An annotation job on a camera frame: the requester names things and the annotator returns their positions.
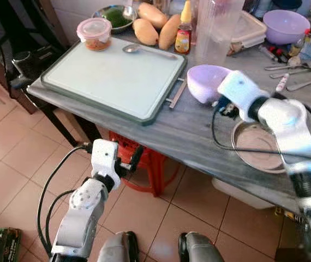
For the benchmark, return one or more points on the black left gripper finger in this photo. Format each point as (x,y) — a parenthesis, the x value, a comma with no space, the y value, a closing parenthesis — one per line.
(136,156)

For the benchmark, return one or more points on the small lilac plastic bowl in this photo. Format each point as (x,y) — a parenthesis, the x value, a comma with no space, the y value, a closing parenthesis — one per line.
(204,82)

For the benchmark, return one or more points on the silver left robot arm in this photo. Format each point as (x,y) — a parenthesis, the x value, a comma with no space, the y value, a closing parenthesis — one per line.
(84,213)

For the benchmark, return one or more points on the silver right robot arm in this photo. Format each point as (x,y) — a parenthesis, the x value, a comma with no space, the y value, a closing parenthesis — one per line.
(292,125)

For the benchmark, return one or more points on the red plastic stool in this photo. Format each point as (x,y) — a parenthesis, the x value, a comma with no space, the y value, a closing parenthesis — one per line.
(150,164)

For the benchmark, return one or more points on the round metal plate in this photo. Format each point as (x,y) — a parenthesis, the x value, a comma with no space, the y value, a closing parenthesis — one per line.
(253,150)

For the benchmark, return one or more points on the clear plastic pitcher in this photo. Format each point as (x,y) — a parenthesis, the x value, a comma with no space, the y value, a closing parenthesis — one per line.
(218,33)

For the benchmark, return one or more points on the red black small tube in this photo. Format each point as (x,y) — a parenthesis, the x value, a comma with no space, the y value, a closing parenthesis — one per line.
(280,55)

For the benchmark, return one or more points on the metal fork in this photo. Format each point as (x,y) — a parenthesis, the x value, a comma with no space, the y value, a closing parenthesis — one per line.
(292,66)

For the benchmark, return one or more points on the clear square food container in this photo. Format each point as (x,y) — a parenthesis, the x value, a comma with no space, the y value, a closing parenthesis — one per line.
(251,33)

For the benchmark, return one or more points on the white green-rimmed serving tray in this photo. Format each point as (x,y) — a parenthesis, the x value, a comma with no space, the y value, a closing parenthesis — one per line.
(114,79)

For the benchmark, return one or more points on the yellow-capped sauce bottle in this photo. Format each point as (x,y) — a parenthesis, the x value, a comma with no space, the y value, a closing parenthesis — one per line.
(183,38)

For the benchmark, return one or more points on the grey left robot leg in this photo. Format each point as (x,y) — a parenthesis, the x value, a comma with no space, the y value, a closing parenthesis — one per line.
(114,251)

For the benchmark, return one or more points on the grey robot leg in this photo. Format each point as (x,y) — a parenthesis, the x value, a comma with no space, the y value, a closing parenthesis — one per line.
(202,251)
(114,251)

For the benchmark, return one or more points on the flat metal utensil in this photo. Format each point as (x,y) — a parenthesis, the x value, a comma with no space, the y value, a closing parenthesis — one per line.
(308,83)

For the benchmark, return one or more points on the white plastic storage box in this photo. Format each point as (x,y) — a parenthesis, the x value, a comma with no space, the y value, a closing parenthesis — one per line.
(243,194)

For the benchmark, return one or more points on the large purple plastic bowl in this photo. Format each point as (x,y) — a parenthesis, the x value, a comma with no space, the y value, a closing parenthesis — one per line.
(285,27)

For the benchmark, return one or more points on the small yellow-labelled bottle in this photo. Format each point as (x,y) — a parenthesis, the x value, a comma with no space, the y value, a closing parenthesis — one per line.
(304,43)

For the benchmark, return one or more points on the short metal spoon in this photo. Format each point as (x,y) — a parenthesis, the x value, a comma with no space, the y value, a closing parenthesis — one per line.
(131,48)

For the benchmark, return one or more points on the grey right robot leg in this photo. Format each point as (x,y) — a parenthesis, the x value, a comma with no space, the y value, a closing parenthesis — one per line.
(202,251)

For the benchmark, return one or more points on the pink-lidded plastic food tub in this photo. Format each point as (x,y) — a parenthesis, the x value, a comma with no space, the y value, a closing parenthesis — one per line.
(94,30)

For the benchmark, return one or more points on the metal bowl with greens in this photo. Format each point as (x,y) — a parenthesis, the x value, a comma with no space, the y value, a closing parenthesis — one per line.
(114,17)

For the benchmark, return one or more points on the dark printed cardboard box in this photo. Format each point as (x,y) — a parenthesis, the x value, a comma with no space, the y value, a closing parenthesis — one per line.
(0,245)

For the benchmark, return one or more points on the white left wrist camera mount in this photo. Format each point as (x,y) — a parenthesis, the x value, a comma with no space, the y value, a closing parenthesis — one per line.
(105,158)

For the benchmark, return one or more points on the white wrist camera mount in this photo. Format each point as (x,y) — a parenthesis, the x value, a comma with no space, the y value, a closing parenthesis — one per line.
(240,91)
(105,158)

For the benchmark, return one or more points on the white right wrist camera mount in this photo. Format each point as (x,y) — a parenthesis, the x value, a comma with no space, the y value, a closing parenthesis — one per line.
(240,91)

